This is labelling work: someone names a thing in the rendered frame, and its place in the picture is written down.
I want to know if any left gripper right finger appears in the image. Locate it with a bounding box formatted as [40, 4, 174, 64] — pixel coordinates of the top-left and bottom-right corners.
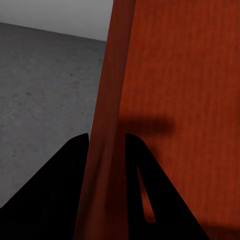
[125, 133, 210, 240]

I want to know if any storage box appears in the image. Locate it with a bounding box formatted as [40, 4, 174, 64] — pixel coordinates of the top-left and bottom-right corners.
[73, 0, 240, 240]

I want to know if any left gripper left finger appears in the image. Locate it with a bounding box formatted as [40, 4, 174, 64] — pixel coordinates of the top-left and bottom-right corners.
[0, 133, 90, 240]

